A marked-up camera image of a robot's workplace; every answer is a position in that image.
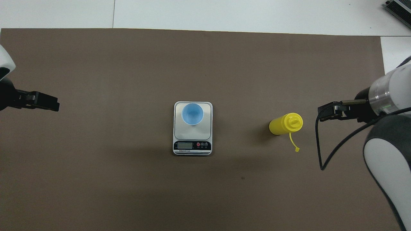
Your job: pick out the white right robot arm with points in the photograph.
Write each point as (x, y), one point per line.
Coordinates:
(391, 160)

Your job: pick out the grey metal device box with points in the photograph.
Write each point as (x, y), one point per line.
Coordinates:
(399, 9)

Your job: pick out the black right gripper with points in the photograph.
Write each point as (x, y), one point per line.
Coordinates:
(364, 110)

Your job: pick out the white digital kitchen scale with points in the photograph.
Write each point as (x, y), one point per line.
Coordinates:
(192, 134)

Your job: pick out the light blue plastic cup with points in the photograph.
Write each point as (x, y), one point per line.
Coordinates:
(192, 114)

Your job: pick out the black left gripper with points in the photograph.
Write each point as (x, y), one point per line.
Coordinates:
(6, 96)

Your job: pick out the yellow squeeze seasoning bottle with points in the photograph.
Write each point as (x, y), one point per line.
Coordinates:
(284, 124)

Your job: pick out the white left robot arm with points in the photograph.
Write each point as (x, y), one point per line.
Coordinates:
(4, 61)

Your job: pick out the brown table mat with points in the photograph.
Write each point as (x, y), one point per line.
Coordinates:
(192, 64)

